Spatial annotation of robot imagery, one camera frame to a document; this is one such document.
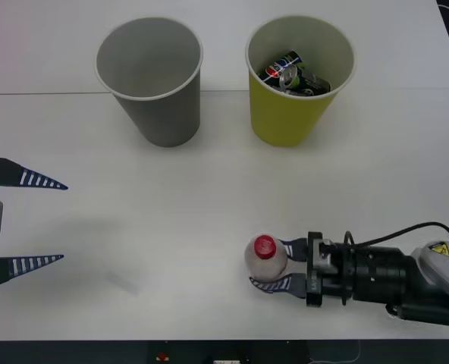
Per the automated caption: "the grey plastic waste bin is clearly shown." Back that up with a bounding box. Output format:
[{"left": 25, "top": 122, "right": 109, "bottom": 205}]
[{"left": 93, "top": 16, "right": 204, "bottom": 149}]

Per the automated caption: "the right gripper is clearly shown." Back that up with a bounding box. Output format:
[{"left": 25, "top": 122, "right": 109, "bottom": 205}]
[{"left": 248, "top": 230, "right": 357, "bottom": 308}]

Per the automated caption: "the blue and black drink can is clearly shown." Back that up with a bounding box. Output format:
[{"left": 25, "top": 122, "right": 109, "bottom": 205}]
[{"left": 257, "top": 50, "right": 306, "bottom": 91}]

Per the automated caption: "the yellow-green plastic waste bin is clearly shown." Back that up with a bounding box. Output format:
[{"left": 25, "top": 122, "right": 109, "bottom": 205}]
[{"left": 245, "top": 14, "right": 357, "bottom": 148}]

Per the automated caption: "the small bottle with red cap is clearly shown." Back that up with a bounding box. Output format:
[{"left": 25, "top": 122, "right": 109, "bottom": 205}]
[{"left": 243, "top": 234, "right": 288, "bottom": 284}]

